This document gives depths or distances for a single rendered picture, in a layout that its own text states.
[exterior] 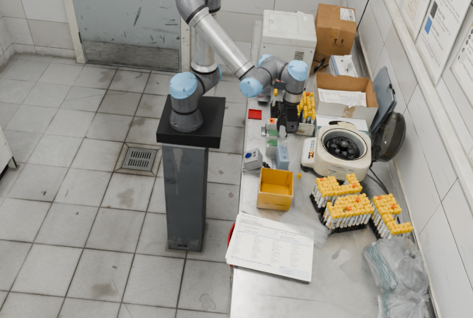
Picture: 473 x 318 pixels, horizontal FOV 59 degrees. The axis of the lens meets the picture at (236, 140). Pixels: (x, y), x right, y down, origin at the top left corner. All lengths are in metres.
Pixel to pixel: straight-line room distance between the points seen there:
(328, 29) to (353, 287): 1.52
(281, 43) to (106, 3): 1.90
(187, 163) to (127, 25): 1.98
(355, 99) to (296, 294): 1.10
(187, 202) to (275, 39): 0.95
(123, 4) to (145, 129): 1.04
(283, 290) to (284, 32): 1.26
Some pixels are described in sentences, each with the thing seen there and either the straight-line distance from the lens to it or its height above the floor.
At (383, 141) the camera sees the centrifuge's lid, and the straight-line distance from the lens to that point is 1.94.
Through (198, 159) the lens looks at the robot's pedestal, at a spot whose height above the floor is 0.80.
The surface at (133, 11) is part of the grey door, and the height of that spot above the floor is 0.56.
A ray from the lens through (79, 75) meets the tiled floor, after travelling 3.94.
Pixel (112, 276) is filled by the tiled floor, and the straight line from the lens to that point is 2.56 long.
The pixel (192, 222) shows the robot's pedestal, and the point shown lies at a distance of 2.35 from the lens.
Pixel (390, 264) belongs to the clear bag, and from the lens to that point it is 1.56.
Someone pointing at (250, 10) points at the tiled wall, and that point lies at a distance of 3.55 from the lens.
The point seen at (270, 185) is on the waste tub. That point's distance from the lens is 1.77.
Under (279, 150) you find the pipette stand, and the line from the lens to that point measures 1.79.
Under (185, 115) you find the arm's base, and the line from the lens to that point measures 1.83.
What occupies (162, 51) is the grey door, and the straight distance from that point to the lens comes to 3.77.
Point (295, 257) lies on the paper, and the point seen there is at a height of 0.89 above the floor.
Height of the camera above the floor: 2.22
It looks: 44 degrees down
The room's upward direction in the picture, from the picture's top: 6 degrees clockwise
